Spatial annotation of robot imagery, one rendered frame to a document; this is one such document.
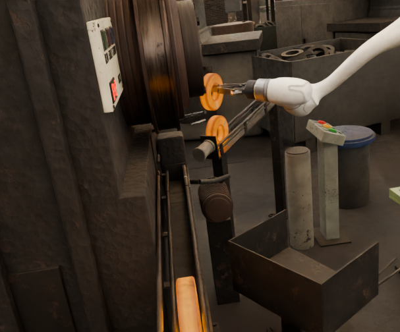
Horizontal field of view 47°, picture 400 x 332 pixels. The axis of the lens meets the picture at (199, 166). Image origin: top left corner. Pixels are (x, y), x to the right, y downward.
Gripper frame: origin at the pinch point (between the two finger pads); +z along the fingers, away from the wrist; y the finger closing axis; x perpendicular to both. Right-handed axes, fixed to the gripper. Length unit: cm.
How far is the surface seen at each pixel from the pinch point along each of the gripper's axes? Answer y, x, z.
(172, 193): -51, -24, -11
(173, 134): -32.1, -10.1, -0.6
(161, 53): -68, 25, -25
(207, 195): -24.2, -37.1, -8.4
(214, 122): -4.2, -13.6, -2.4
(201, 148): -16.1, -20.9, -2.5
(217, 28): 386, -16, 203
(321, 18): 351, -5, 55
